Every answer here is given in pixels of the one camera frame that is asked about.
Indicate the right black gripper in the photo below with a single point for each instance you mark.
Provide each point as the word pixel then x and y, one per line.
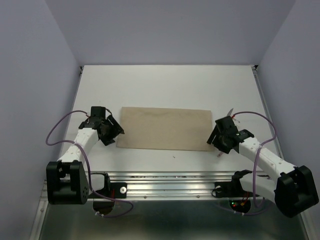
pixel 216 142

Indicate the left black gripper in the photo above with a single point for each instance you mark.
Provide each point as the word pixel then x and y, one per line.
pixel 107 140

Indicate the beige cloth napkin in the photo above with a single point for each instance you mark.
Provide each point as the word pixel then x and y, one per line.
pixel 165 129

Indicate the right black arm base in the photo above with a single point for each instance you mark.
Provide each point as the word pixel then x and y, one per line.
pixel 240 185

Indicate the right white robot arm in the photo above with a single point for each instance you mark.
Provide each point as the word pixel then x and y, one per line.
pixel 291 188

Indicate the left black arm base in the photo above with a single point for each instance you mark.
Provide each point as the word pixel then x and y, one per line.
pixel 103 185

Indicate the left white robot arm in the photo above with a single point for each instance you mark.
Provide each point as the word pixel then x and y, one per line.
pixel 68 179

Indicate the pink handled knife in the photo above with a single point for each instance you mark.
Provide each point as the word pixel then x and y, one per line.
pixel 230 112

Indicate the aluminium front rail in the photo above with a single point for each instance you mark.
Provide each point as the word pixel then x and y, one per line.
pixel 167 206

